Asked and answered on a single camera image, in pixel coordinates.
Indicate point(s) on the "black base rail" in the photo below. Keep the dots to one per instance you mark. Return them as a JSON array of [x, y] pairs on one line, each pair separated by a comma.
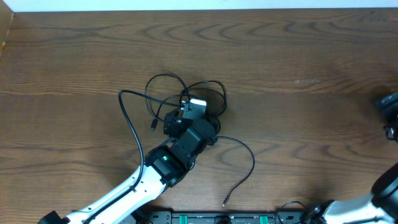
[[168, 217]]

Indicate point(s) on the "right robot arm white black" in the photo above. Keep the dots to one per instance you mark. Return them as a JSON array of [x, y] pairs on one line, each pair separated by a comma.
[[378, 206]]

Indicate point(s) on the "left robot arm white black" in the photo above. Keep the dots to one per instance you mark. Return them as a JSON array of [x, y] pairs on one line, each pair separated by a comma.
[[163, 167]]

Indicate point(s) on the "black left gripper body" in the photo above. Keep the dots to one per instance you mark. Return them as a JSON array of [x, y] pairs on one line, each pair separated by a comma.
[[173, 125]]

